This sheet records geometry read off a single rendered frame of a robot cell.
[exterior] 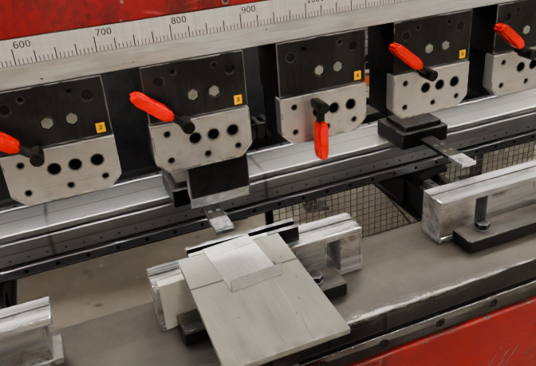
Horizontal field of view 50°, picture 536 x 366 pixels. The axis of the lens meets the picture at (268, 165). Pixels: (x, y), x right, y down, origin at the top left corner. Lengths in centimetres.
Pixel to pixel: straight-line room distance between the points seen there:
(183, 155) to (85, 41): 21
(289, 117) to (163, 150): 20
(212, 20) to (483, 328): 79
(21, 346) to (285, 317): 42
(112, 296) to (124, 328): 154
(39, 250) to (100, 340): 25
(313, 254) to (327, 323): 25
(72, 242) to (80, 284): 152
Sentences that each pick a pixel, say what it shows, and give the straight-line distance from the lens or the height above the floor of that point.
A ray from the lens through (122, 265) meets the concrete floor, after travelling 277.
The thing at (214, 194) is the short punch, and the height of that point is 110.
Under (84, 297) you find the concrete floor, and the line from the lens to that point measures 265.
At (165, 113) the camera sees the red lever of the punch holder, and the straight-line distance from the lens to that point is 79.
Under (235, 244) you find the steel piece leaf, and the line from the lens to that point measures 99.
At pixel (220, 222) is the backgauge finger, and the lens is 104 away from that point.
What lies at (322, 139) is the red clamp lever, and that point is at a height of 119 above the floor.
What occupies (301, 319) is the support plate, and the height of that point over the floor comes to 100.
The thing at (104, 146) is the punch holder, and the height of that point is 124.
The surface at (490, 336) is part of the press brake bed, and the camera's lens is 126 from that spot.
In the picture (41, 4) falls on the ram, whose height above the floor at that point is 144.
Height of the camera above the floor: 156
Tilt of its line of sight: 27 degrees down
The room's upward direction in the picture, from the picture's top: 5 degrees counter-clockwise
